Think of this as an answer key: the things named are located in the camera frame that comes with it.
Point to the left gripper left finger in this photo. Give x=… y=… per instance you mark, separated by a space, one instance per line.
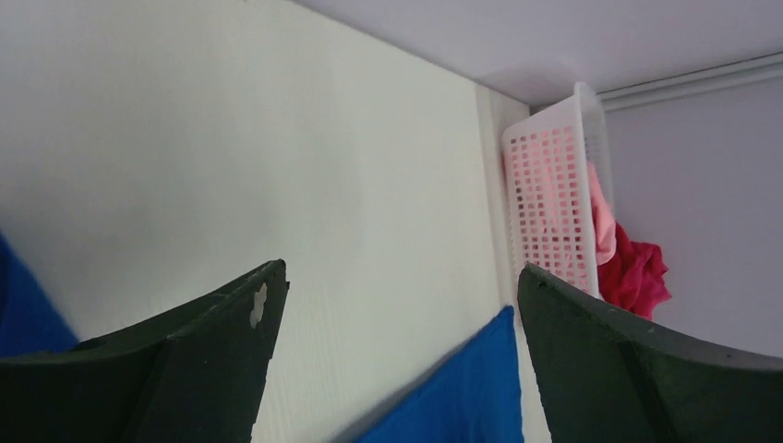
x=194 y=373

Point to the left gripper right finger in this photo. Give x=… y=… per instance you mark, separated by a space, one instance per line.
x=606 y=375

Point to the blue t shirt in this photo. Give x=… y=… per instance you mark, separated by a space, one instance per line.
x=474 y=396

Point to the magenta t shirt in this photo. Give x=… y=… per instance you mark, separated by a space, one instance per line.
x=633 y=279

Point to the light pink t shirt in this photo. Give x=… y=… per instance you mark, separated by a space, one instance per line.
x=603 y=220

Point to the white plastic basket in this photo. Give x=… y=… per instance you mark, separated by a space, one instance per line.
x=550 y=160

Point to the right corner aluminium post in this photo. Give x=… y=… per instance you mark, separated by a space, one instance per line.
x=745 y=72

